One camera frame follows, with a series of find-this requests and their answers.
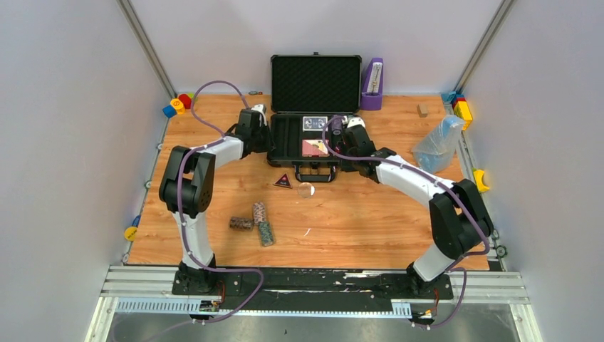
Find black triangular all-in button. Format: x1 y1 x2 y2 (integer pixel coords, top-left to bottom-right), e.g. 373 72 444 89
274 172 293 189

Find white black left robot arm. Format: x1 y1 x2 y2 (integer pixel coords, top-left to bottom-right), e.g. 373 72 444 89
159 104 270 295

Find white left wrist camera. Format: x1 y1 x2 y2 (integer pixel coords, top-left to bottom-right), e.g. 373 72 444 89
251 104 268 126

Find colourful round toy blocks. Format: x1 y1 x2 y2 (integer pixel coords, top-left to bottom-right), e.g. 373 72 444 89
162 93 194 118

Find red playing card deck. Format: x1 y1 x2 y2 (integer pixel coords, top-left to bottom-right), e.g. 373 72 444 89
301 140 329 157

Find brown poker chip stack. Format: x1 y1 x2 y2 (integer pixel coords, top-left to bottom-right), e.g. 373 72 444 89
229 217 255 232

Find small wooden block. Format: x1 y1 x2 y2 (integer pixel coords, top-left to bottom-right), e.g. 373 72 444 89
417 103 429 118

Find yellow curved toy piece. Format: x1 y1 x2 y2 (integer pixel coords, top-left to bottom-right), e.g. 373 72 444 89
473 169 490 193

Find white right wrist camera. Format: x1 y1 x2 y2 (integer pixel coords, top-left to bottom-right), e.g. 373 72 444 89
343 115 366 128

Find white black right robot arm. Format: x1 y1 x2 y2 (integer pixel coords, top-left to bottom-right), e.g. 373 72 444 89
322 115 494 298

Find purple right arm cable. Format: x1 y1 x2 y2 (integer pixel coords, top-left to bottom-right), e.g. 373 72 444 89
321 115 491 330

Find yellow round tag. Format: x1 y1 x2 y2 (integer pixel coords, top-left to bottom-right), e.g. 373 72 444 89
123 226 137 242

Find colourful toy brick stack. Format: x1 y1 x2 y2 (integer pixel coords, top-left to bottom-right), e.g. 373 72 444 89
440 91 473 131

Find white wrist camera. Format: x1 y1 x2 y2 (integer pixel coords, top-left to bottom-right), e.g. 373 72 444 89
251 104 268 126
343 115 366 128

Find black poker set case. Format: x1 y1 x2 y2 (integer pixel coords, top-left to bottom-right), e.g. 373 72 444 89
266 53 363 182

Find dark green poker chip stack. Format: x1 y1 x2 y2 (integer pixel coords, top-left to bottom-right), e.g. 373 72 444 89
259 222 275 247

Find clear plastic bag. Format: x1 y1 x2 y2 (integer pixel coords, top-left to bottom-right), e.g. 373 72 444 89
412 115 465 174

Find pink poker chip stack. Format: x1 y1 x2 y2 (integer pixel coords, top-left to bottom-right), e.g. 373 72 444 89
252 202 268 225

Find purple metronome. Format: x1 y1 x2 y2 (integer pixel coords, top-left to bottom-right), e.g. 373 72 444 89
360 58 383 110

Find clear round dealer button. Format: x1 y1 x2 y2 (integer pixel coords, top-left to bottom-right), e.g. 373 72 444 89
297 182 316 198

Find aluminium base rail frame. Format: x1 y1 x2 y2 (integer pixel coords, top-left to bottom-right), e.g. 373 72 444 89
86 266 542 341

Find purple poker chip stack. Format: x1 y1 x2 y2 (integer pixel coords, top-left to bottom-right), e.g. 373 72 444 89
330 117 343 137

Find blue playing card deck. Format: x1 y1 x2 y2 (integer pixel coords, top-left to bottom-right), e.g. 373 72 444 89
302 116 328 132

